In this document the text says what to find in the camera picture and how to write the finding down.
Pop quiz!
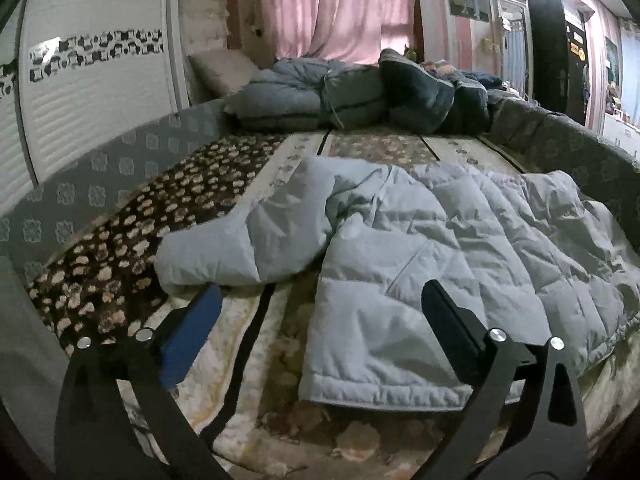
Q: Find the small wall poster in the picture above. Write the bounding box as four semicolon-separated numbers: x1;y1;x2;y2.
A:
604;36;622;88

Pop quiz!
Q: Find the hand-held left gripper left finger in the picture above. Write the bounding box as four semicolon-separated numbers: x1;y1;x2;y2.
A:
53;282;232;480

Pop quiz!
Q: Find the floral printed blanket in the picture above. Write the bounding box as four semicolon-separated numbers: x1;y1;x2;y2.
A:
24;127;640;480

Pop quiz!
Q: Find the black door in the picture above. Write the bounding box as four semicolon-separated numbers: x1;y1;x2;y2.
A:
527;0;591;126

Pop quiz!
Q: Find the white stacked bedding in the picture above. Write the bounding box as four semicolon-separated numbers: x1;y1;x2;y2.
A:
177;0;232;53

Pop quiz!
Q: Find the pink curtain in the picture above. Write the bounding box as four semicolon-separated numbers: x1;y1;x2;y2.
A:
257;0;417;65

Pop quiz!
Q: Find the light grey quilted jacket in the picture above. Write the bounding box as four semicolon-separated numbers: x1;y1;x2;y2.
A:
155;156;640;409

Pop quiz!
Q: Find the white sliding wardrobe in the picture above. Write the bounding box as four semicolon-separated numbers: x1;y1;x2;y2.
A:
0;0;193;218

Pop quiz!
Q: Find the white cabinet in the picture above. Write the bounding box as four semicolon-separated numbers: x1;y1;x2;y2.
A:
601;110;640;153

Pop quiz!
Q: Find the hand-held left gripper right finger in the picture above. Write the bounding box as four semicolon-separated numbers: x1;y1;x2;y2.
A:
419;279;590;480

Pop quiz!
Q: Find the beige pillow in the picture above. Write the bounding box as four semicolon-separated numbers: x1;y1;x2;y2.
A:
189;51;273;97

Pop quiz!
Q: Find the grey patterned bed guard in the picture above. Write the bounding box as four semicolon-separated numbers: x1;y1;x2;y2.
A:
0;97;640;286

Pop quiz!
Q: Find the blue grey rumpled duvet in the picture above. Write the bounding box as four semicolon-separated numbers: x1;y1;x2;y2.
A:
222;49;506;135

